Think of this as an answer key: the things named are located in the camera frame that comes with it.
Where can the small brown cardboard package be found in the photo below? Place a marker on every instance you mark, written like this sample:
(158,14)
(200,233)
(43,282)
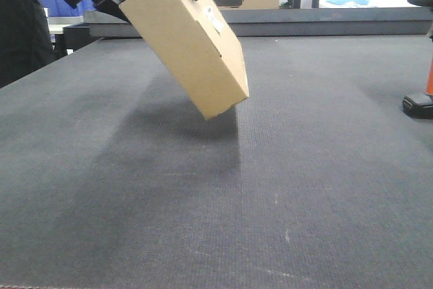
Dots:
(211,70)

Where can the white barcode label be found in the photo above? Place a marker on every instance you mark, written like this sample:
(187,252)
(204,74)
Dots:
(216,23)

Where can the blue plastic bin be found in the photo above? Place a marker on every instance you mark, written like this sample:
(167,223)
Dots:
(59,8)

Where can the raised grey table ledge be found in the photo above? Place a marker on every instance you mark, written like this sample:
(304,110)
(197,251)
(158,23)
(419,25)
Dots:
(270,23)

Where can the dark grey table mat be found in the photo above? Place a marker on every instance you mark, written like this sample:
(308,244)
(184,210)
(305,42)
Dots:
(110,177)

